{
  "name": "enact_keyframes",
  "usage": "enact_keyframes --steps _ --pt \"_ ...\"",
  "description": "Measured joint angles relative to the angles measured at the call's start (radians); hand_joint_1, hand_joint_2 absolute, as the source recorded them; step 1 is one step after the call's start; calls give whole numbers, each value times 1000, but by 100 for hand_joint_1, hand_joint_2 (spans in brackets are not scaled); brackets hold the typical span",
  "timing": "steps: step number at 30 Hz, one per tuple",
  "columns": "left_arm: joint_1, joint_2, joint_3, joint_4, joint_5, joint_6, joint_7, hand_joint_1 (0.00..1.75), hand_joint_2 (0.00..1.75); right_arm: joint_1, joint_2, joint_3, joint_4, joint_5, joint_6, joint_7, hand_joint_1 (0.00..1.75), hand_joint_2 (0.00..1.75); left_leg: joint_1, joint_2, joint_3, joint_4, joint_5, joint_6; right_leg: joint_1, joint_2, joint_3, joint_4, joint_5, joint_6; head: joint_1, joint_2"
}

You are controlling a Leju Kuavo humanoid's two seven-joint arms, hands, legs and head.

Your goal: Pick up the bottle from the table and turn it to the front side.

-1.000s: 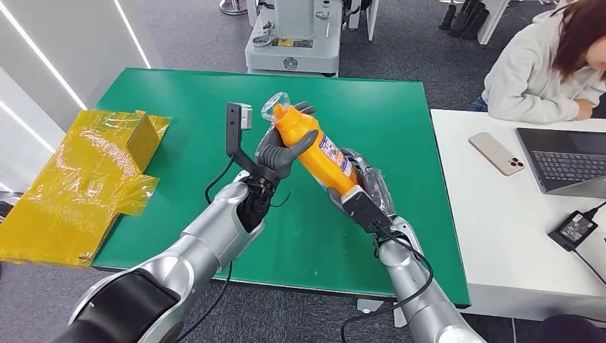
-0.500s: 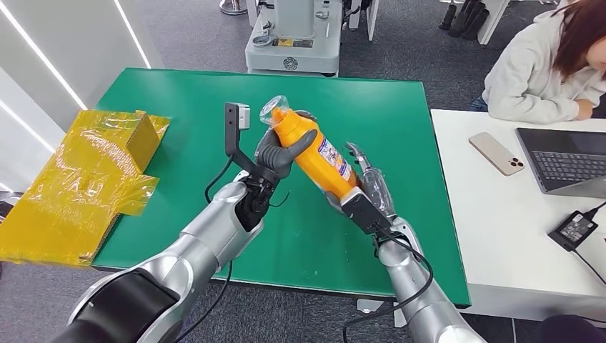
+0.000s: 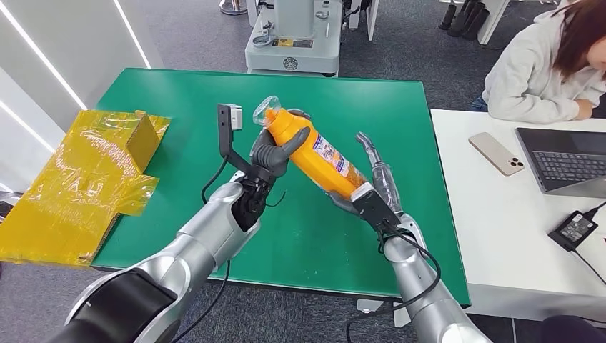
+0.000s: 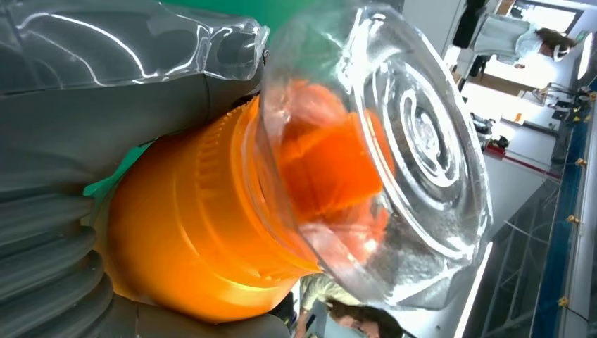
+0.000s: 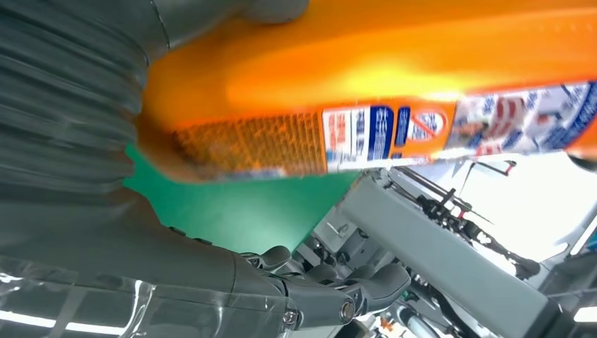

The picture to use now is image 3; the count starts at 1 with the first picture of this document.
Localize chrome stand base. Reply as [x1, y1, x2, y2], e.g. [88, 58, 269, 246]
[218, 0, 248, 17]

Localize white background desk panel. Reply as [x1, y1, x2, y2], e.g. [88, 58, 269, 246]
[475, 0, 565, 46]

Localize black chair legs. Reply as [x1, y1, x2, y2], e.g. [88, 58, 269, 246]
[437, 0, 490, 41]

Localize white furniture leg panel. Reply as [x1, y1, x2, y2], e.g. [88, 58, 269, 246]
[347, 0, 379, 43]

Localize grey machine base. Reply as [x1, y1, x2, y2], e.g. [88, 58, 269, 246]
[244, 0, 343, 78]

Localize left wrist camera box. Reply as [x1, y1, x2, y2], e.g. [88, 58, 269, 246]
[217, 103, 277, 184]

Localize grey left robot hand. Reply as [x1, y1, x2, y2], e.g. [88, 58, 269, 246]
[249, 109, 312, 180]

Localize white table foot bracket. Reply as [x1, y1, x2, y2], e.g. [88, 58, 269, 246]
[392, 307, 413, 329]
[356, 299, 385, 315]

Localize person's right hand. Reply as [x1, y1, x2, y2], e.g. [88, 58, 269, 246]
[573, 98, 595, 121]

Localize thin black adapter cable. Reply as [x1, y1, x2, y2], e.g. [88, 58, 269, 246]
[572, 249, 606, 288]

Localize person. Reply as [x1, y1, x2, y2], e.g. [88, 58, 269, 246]
[471, 0, 606, 125]

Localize yellow taped cardboard box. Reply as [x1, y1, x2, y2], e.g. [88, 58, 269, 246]
[0, 110, 172, 269]

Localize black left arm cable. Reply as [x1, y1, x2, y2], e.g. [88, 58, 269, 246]
[170, 156, 233, 343]

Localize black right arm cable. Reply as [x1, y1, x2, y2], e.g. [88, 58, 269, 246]
[344, 227, 442, 343]

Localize black power adapter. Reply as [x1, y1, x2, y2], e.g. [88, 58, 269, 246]
[547, 210, 600, 253]

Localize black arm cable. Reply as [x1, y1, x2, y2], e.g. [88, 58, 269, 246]
[344, 227, 442, 343]
[170, 156, 233, 343]

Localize thick black adapter cable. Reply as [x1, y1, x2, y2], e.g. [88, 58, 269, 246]
[584, 199, 606, 221]

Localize black chair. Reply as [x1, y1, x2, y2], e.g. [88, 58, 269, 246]
[540, 316, 606, 343]

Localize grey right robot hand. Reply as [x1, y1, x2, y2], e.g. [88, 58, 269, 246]
[329, 131, 404, 217]

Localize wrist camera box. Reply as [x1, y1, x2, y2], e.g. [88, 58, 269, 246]
[217, 103, 277, 184]
[351, 182, 401, 233]

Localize beige smartphone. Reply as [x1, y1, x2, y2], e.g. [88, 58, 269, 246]
[468, 131, 525, 177]

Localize orange plastic bottle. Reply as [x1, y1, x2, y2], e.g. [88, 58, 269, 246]
[252, 95, 369, 201]

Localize grey laptop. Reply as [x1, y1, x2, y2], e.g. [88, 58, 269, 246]
[515, 126, 606, 200]

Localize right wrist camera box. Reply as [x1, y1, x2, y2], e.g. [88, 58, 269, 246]
[351, 182, 401, 233]

